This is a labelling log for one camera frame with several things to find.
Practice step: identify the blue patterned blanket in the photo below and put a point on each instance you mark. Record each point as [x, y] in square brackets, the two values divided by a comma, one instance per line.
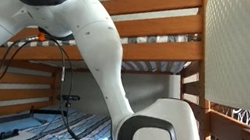
[85, 129]

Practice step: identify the white lamp shade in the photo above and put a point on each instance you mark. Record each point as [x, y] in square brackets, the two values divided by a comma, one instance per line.
[249, 49]

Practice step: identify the striped mattress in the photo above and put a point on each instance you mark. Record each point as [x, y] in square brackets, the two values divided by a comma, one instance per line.
[152, 66]

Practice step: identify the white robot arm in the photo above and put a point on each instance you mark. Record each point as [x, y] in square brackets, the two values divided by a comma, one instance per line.
[102, 42]

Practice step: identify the wooden bunk bed frame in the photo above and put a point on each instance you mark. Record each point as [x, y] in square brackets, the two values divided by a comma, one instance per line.
[159, 26]

